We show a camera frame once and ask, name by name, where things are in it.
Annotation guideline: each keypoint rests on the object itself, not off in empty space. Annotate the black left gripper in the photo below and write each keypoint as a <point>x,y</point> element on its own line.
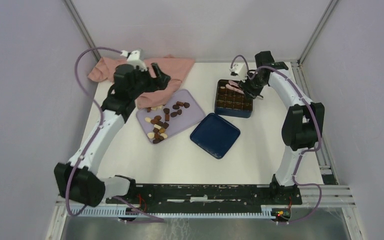
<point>160,83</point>

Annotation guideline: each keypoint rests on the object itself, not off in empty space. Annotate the pink cloth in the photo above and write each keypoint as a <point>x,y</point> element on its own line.
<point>117,71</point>

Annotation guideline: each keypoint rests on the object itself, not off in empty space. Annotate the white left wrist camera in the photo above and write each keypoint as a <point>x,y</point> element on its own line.
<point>135,59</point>

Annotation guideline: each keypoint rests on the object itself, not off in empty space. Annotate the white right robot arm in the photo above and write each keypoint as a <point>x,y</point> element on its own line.
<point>303,124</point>

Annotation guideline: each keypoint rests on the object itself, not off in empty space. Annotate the lilac plastic tray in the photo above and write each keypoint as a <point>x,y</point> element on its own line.
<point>177,124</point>

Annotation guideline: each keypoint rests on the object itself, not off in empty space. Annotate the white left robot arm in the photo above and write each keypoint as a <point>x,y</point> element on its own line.
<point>77,179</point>

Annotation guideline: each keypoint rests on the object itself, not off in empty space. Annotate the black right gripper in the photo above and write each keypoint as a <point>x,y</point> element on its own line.
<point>244,86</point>

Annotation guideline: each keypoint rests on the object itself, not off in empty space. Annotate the dark blue chocolate box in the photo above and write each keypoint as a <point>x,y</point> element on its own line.
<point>231,103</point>

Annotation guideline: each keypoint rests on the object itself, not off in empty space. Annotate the dark heart chocolate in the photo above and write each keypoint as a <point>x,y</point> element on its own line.
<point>186,105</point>

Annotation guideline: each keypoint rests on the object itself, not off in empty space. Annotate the white heart chocolate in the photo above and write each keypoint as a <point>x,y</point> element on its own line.
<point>151,135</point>

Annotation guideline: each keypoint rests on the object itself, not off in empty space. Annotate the dark blue box lid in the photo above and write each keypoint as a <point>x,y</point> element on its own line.
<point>215,135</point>

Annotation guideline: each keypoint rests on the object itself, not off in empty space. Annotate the pink handled metal tongs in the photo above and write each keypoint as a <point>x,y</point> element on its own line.
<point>233,86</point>

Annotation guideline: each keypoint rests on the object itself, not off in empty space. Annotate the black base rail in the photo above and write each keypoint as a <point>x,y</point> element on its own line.
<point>210,198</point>

